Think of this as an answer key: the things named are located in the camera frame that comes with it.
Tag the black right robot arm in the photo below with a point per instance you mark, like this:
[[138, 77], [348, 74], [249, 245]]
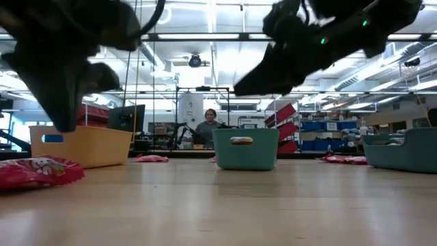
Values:
[[382, 20]]

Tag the black computer monitor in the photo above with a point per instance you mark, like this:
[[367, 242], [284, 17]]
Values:
[[126, 118]]

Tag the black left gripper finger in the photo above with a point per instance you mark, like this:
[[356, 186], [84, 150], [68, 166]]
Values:
[[44, 89], [71, 92]]

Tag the teal plastic bin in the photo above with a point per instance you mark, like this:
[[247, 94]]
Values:
[[246, 153]]

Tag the yellow plastic bin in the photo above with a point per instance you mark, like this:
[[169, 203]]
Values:
[[85, 147]]

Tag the red tilted bin rack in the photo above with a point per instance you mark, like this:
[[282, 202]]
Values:
[[285, 118]]

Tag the white ceiling air vent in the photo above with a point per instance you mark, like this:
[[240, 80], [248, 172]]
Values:
[[388, 51]]

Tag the blue plastic bin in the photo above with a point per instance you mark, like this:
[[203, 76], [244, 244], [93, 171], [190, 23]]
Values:
[[403, 157]]

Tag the white cylindrical tank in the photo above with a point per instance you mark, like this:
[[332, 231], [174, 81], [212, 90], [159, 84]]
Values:
[[190, 109]]

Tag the red Skittles candy pack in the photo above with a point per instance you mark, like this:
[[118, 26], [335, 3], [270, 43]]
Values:
[[213, 159], [37, 172], [150, 158], [333, 159], [355, 160]]

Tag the blue storage bin shelf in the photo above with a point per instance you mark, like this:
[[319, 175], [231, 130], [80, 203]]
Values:
[[327, 136]]

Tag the black ceiling fixture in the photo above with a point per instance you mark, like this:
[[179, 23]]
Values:
[[412, 62]]

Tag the round black overhead camera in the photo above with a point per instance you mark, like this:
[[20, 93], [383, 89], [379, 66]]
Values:
[[195, 61]]

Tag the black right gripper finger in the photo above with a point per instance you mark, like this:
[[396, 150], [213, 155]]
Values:
[[266, 70], [280, 83]]

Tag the red storage bin rack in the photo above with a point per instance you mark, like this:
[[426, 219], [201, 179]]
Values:
[[95, 114]]

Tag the black background robot arm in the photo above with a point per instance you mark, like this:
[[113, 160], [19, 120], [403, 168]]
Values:
[[184, 133]]

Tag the person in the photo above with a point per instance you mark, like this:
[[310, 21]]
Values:
[[208, 128]]

